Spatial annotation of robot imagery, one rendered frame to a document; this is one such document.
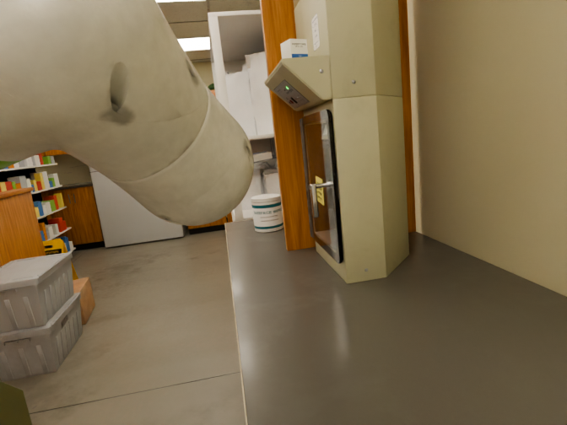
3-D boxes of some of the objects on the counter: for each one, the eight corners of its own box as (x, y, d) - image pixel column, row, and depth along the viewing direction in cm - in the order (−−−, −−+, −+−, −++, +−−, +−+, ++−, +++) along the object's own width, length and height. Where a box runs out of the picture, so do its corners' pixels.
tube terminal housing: (384, 239, 134) (370, 5, 119) (434, 269, 103) (425, -45, 88) (315, 250, 130) (293, 9, 116) (347, 284, 99) (322, -41, 84)
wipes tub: (281, 223, 177) (278, 191, 174) (286, 229, 164) (282, 196, 162) (253, 228, 175) (249, 196, 172) (256, 234, 163) (251, 200, 160)
